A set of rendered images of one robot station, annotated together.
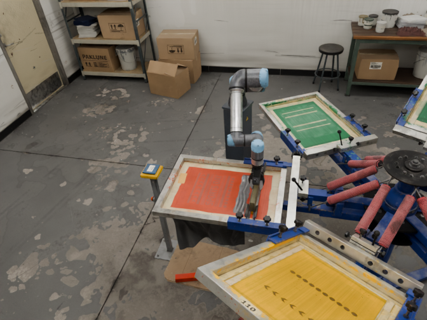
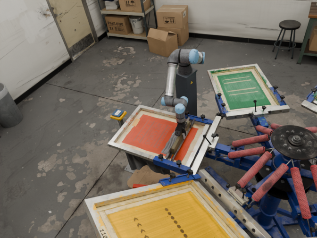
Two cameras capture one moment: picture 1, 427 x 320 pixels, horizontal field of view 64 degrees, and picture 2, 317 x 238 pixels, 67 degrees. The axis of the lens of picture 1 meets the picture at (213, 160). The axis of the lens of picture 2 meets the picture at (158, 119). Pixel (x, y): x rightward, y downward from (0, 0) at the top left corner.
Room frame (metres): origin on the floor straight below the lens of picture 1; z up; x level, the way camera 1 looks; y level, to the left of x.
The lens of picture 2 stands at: (0.18, -0.52, 2.61)
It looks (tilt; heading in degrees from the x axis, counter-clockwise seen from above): 43 degrees down; 17
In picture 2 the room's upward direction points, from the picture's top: 10 degrees counter-clockwise
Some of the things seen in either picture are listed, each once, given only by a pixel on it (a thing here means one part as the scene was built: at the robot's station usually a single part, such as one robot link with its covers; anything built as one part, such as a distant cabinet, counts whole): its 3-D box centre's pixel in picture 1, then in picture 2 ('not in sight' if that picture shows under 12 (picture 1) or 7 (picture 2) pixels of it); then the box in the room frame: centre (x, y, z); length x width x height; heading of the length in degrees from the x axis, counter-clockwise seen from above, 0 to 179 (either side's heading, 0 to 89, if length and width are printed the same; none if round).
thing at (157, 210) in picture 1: (223, 188); (160, 134); (1.65, -0.05, 0.97); 0.79 x 0.58 x 0.04; 73
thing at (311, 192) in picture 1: (311, 194); (219, 148); (1.49, -0.59, 1.02); 0.17 x 0.06 x 0.05; 73
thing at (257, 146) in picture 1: (257, 149); (179, 111); (1.61, -0.27, 1.31); 0.09 x 0.08 x 0.11; 173
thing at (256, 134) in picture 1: (254, 140); (180, 103); (1.71, -0.26, 1.31); 0.11 x 0.11 x 0.08; 83
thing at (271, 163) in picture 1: (265, 165); (195, 120); (1.85, -0.36, 0.98); 0.30 x 0.05 x 0.07; 73
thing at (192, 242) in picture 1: (210, 234); (147, 164); (1.47, 0.06, 0.74); 0.46 x 0.04 x 0.42; 73
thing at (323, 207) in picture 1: (289, 206); (204, 153); (1.53, -0.47, 0.89); 1.24 x 0.06 x 0.06; 73
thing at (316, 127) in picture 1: (319, 121); (246, 89); (2.23, -0.85, 1.05); 1.08 x 0.61 x 0.23; 13
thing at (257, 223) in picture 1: (253, 225); (170, 165); (1.32, -0.20, 0.98); 0.30 x 0.05 x 0.07; 73
